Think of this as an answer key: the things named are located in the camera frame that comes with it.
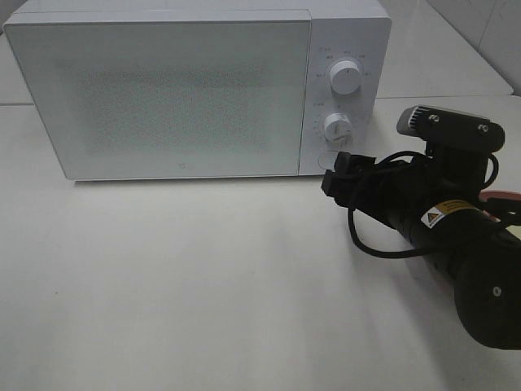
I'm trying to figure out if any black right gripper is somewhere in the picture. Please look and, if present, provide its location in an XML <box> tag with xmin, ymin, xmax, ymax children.
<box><xmin>321</xmin><ymin>152</ymin><xmax>423</xmax><ymax>222</ymax></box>

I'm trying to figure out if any round white door button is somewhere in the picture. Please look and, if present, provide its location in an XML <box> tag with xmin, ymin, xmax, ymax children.
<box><xmin>317</xmin><ymin>151</ymin><xmax>339</xmax><ymax>170</ymax></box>

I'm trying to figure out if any pink round plate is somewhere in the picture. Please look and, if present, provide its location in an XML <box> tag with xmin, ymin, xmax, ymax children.
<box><xmin>479</xmin><ymin>191</ymin><xmax>520</xmax><ymax>221</ymax></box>

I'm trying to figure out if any white microwave door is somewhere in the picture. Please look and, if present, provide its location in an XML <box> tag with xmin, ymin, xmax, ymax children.
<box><xmin>7</xmin><ymin>21</ymin><xmax>310</xmax><ymax>180</ymax></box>

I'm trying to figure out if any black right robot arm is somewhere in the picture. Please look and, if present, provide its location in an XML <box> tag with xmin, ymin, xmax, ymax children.
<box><xmin>322</xmin><ymin>151</ymin><xmax>520</xmax><ymax>350</ymax></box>

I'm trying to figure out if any white lower microwave knob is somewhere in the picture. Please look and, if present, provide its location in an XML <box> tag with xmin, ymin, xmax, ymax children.
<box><xmin>323</xmin><ymin>113</ymin><xmax>352</xmax><ymax>143</ymax></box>

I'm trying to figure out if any white microwave knob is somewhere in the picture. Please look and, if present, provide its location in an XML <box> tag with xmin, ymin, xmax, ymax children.
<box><xmin>329</xmin><ymin>59</ymin><xmax>361</xmax><ymax>95</ymax></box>
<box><xmin>323</xmin><ymin>113</ymin><xmax>352</xmax><ymax>143</ymax></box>

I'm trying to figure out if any white upper microwave knob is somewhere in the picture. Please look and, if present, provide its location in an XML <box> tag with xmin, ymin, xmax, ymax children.
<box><xmin>329</xmin><ymin>59</ymin><xmax>361</xmax><ymax>95</ymax></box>

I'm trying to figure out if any white microwave oven body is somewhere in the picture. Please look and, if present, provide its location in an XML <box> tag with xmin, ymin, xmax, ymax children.
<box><xmin>3</xmin><ymin>1</ymin><xmax>392</xmax><ymax>181</ymax></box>

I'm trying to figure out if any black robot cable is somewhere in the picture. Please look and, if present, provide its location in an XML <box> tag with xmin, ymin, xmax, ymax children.
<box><xmin>345</xmin><ymin>150</ymin><xmax>521</xmax><ymax>260</ymax></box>

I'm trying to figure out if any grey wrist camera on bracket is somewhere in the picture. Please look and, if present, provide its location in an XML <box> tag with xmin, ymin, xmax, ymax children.
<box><xmin>396</xmin><ymin>105</ymin><xmax>506</xmax><ymax>190</ymax></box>

